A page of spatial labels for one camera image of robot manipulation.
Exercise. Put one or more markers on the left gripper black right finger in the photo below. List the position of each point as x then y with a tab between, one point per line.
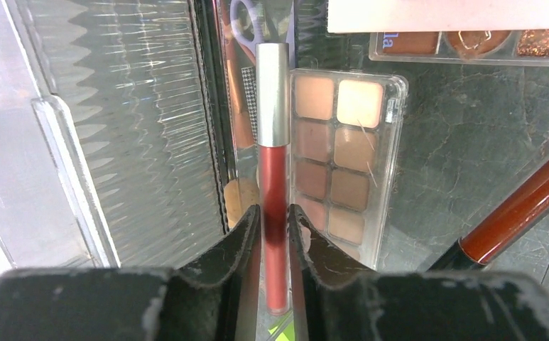
335	297

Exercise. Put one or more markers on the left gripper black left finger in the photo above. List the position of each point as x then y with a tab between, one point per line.
213	297

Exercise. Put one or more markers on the brown eyeshadow palette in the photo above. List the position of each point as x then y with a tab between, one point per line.
346	128

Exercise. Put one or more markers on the clear acrylic drawer organizer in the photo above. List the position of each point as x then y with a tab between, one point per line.
116	137

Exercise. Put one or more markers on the red lip gloss tube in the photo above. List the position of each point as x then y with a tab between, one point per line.
273	132

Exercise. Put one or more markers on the purple eyelash curler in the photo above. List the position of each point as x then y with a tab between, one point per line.
255	22

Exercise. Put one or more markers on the orange blush palette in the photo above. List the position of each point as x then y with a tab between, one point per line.
512	48

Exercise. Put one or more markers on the round peach powder puff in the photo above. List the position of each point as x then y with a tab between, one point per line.
239	195

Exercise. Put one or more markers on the thin pink lip brush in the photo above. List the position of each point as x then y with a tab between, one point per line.
241	125

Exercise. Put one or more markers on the checkered eyeliner pencil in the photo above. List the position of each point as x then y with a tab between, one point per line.
249	84

